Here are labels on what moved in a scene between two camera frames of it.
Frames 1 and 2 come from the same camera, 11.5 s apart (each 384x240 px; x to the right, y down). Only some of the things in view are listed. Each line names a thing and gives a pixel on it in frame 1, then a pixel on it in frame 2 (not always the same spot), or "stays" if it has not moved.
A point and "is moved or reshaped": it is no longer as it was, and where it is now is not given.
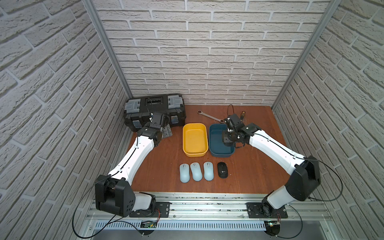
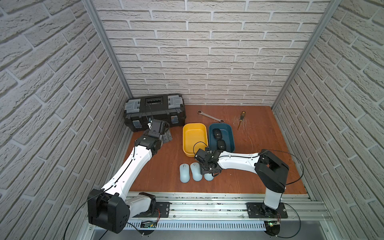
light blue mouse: (196, 171) stays
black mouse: (222, 169) is moved or reshaped
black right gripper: (225, 136) -> (204, 171)
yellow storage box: (195, 139) stays
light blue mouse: (184, 173) stays
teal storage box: (217, 149) stays
